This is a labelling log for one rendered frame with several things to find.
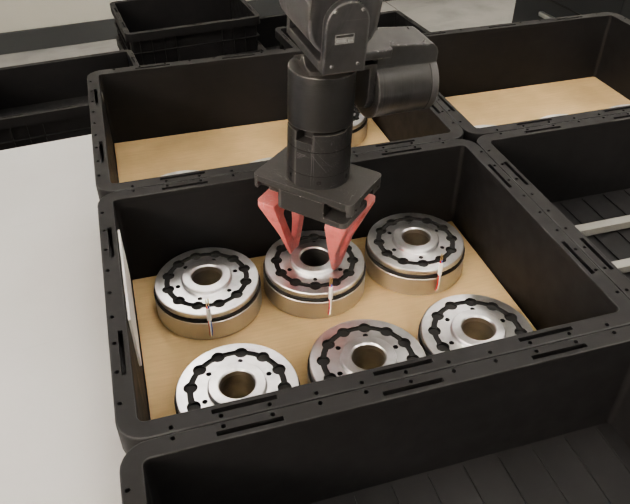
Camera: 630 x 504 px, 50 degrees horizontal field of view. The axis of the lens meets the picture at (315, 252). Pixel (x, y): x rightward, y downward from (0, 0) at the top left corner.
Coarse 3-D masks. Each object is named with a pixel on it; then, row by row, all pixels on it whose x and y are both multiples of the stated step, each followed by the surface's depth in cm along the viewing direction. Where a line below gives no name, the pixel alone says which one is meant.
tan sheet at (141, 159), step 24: (120, 144) 93; (144, 144) 93; (168, 144) 93; (192, 144) 93; (216, 144) 93; (240, 144) 93; (264, 144) 93; (360, 144) 93; (120, 168) 88; (144, 168) 88; (168, 168) 88; (192, 168) 88
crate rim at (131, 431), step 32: (352, 160) 70; (384, 160) 71; (480, 160) 70; (128, 192) 65; (160, 192) 66; (192, 192) 67; (512, 192) 65; (544, 224) 61; (576, 256) 58; (608, 288) 55; (608, 320) 52; (128, 352) 49; (448, 352) 49; (480, 352) 49; (512, 352) 49; (128, 384) 47; (320, 384) 47; (352, 384) 47; (128, 416) 45; (192, 416) 45; (224, 416) 45; (128, 448) 44
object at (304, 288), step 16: (304, 240) 70; (320, 240) 71; (272, 256) 68; (288, 256) 68; (352, 256) 69; (272, 272) 66; (288, 272) 66; (336, 272) 67; (352, 272) 67; (288, 288) 65; (304, 288) 65; (320, 288) 65; (336, 288) 65
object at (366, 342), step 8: (368, 336) 59; (352, 344) 58; (360, 344) 58; (368, 344) 58; (376, 344) 58; (384, 344) 58; (344, 352) 58; (352, 352) 58; (384, 352) 58; (392, 352) 58; (344, 360) 57; (392, 360) 57; (344, 368) 57; (352, 368) 56; (360, 368) 56
